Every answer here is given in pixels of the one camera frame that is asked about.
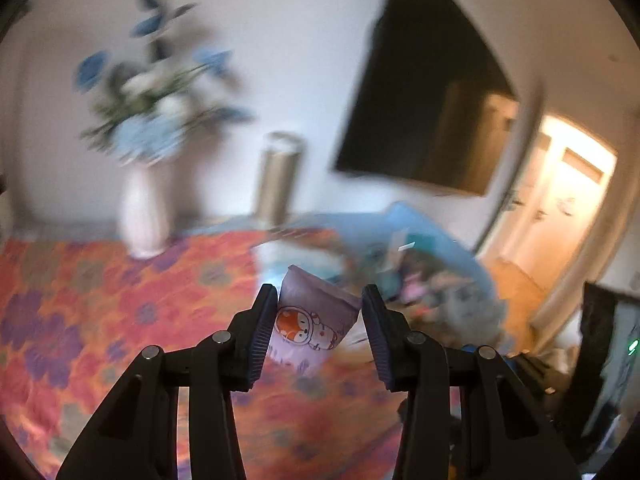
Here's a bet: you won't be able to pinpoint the white ribbed vase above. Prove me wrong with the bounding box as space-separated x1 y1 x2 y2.
117 162 172 260

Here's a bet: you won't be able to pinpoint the wooden door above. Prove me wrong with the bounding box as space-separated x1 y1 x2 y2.
499 115 617 290

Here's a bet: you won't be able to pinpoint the black wall television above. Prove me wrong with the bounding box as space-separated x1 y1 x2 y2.
335 0 518 196

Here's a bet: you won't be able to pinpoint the floral orange tablecloth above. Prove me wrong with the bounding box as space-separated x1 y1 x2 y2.
1 231 401 479

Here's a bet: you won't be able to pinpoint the grey plush toy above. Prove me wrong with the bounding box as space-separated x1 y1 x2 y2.
435 284 506 348

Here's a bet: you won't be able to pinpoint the blue tissue pack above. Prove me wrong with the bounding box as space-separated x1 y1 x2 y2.
252 240 347 289

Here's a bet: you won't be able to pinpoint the gold thermos bottle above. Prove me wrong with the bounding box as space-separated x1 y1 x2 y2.
254 131 305 229

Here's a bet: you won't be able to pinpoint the blue white artificial flowers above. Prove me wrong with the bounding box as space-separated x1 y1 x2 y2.
74 0 254 165

